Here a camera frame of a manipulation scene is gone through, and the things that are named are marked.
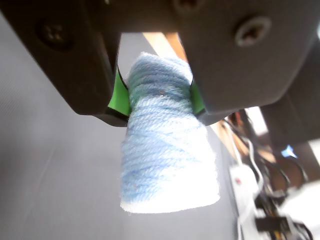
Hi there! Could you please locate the white power strip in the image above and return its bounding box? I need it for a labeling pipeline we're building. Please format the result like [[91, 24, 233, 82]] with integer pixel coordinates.
[[228, 163, 266, 240]]

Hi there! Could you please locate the black plug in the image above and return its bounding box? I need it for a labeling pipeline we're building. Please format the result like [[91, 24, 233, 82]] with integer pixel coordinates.
[[254, 215, 296, 233]]

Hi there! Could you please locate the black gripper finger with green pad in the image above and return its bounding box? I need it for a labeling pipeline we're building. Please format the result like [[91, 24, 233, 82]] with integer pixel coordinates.
[[0, 0, 131, 128], [172, 0, 320, 124]]

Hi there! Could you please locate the light blue yarn-wrapped block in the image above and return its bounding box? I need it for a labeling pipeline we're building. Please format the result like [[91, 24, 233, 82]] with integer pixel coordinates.
[[119, 51, 221, 215]]

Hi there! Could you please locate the white cable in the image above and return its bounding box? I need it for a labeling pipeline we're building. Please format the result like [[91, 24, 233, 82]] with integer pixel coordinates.
[[223, 119, 265, 193]]

